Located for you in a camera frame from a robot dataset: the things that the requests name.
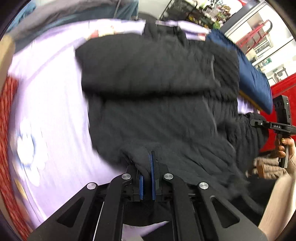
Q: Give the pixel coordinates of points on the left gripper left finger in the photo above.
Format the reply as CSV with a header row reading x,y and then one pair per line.
x,y
95,213

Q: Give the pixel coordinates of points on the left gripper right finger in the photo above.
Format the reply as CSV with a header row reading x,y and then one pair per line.
x,y
204,205

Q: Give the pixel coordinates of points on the black quilted jacket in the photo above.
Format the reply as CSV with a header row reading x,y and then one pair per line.
x,y
159,94

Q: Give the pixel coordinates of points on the right forearm beige sleeve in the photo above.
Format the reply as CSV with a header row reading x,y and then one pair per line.
x,y
281,204

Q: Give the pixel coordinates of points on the right hand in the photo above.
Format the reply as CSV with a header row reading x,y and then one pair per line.
x,y
279,151

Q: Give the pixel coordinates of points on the navy blue pillow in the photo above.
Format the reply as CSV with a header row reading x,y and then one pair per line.
x,y
254,85

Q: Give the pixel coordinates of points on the purple floral bed sheet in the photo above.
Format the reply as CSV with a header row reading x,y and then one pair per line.
x,y
50,154

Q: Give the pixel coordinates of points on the red patterned rug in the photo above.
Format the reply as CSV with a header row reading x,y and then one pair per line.
x,y
19,229

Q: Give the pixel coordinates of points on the blue crumpled cloth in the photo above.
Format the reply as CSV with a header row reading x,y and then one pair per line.
x,y
26,10

